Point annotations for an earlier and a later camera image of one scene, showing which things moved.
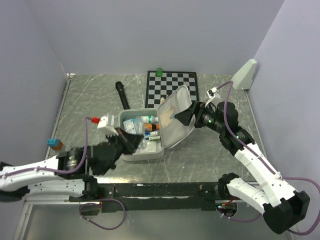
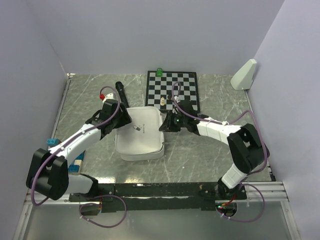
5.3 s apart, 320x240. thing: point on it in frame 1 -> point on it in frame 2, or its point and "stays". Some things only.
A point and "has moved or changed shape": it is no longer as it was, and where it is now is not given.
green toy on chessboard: x=159 y=72 stays
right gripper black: x=197 y=109 -> x=167 y=125
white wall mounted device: x=243 y=78 stays
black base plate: x=185 y=196 stays
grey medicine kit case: x=160 y=127 has moved or changed shape
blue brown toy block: x=55 y=144 stays
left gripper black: x=131 y=141 -> x=126 y=119
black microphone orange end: x=119 y=87 stays
